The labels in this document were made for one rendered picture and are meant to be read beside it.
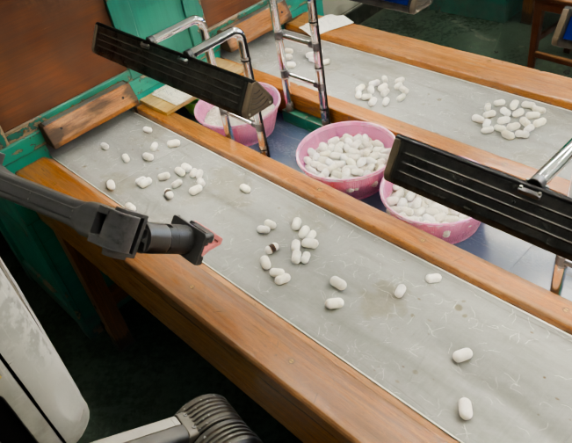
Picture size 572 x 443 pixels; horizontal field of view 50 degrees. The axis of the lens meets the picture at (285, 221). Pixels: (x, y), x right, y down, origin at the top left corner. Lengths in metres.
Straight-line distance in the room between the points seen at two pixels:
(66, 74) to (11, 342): 1.43
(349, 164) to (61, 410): 1.12
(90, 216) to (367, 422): 0.58
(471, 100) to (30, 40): 1.23
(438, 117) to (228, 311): 0.85
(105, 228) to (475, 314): 0.70
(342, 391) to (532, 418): 0.31
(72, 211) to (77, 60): 0.87
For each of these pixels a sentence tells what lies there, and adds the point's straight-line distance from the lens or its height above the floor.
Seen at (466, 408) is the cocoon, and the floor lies 0.76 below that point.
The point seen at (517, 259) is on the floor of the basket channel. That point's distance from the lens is 1.44.
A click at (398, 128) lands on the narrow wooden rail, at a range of 1.68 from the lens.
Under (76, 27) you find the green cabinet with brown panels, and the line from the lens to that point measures 1.92.
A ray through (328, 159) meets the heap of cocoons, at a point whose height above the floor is 0.74.
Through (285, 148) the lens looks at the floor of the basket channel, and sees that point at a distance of 1.82.
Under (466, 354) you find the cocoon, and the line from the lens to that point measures 1.15.
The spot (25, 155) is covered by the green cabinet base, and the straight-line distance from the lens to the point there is 1.93.
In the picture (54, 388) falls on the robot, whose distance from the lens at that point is 0.63.
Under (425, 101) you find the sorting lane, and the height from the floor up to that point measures 0.74.
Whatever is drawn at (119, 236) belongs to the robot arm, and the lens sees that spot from 1.07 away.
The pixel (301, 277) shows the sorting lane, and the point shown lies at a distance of 1.32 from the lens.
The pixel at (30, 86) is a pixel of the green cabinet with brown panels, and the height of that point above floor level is 0.96.
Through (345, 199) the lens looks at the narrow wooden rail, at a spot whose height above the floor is 0.76.
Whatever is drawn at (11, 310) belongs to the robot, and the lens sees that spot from 0.56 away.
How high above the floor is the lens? 1.68
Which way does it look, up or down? 40 degrees down
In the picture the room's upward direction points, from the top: 11 degrees counter-clockwise
